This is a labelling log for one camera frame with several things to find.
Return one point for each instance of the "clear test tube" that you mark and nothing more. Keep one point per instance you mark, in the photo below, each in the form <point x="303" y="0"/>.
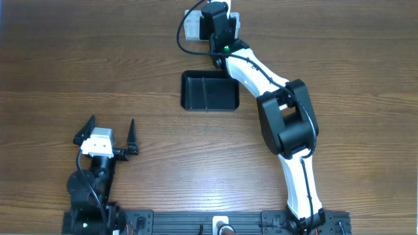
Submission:
<point x="204" y="93"/>
<point x="189" y="93"/>

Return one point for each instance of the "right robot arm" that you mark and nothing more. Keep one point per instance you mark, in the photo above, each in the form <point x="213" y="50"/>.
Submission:
<point x="297" y="182"/>

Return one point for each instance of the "black tray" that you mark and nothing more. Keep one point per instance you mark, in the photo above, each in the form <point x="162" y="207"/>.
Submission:
<point x="223" y="94"/>

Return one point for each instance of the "mounting rail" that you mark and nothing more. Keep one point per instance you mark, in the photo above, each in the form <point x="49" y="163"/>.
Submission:
<point x="183" y="222"/>

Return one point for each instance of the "white test tube rack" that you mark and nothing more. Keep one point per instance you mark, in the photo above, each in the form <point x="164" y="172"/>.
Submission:
<point x="191" y="29"/>

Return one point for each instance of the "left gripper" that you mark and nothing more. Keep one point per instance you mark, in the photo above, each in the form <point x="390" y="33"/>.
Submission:
<point x="121" y="154"/>

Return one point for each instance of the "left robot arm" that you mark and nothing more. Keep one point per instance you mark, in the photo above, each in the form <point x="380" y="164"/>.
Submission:
<point x="98" y="182"/>

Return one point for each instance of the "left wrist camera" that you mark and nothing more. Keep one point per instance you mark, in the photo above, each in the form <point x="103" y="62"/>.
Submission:
<point x="98" y="143"/>

